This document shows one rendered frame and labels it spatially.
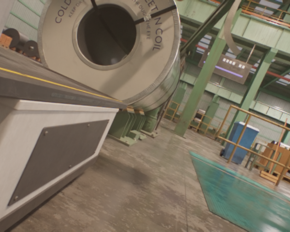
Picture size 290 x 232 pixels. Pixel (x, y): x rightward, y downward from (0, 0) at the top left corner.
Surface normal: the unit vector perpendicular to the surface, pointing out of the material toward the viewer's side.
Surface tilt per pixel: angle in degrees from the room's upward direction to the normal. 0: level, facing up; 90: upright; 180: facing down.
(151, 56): 90
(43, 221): 0
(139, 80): 90
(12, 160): 90
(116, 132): 90
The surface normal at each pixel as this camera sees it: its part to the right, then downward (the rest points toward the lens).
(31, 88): 0.91, 0.41
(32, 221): 0.41, -0.91
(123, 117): -0.15, -0.04
